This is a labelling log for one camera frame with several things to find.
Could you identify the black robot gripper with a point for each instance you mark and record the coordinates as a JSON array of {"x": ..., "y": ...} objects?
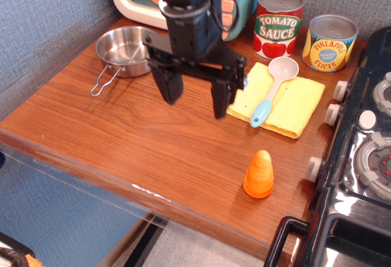
[{"x": 194, "y": 46}]

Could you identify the orange toy carrot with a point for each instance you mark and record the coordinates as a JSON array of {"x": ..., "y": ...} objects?
[{"x": 259, "y": 178}]

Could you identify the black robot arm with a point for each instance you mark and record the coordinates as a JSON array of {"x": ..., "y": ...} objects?
[{"x": 194, "y": 47}]

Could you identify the small steel pan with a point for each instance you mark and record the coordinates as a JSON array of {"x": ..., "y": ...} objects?
[{"x": 124, "y": 55}]

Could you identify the yellow folded cloth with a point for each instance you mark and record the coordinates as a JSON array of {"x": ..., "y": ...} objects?
[{"x": 292, "y": 106}]

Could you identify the tomato sauce can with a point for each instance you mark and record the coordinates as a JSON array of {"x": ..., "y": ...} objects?
[{"x": 276, "y": 27}]

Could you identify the pineapple slices can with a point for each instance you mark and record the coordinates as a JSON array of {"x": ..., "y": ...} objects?
[{"x": 329, "y": 42}]

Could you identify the black toy stove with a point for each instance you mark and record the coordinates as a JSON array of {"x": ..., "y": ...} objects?
[{"x": 349, "y": 222}]

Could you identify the grey spoon blue handle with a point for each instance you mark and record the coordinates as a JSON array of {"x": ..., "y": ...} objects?
[{"x": 281, "y": 69}]

